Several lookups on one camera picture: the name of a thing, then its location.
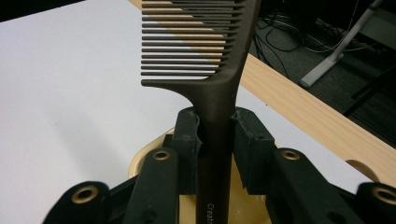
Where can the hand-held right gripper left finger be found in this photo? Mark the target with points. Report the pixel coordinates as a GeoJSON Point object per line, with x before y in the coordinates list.
{"type": "Point", "coordinates": [155, 186]}

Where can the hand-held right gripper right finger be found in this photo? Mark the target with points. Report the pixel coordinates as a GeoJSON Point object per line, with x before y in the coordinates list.
{"type": "Point", "coordinates": [289, 186]}

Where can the black wide-tooth comb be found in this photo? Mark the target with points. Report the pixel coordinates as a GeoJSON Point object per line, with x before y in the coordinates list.
{"type": "Point", "coordinates": [214, 102]}

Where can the grey metal stand leg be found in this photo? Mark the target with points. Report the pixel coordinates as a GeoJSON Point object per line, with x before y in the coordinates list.
{"type": "Point", "coordinates": [330, 62]}

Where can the white table mat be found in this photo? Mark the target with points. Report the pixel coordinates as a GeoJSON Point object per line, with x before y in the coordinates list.
{"type": "Point", "coordinates": [62, 93]}

